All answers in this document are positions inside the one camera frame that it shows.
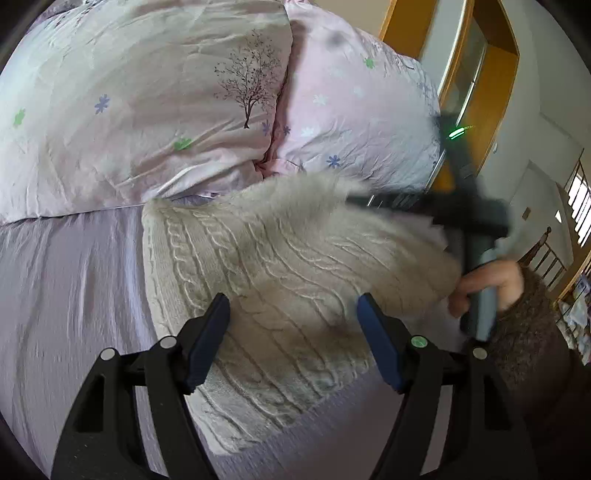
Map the person's right forearm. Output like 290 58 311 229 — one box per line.
480 265 591 480

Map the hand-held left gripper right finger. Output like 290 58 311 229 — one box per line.
356 292 539 480

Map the wooden stair railing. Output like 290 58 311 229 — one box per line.
517 157 591 301

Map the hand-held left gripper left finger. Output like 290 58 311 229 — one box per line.
50 292 232 480

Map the large pink floral pillow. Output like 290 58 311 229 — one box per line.
0 0 296 224

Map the person's right hand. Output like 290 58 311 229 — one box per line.
449 259 527 319

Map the yellow wooden door frame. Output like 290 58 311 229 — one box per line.
379 0 522 192

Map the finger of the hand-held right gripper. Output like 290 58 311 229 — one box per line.
346 193 430 220

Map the cream cable-knit sweater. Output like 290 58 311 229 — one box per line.
141 172 468 455

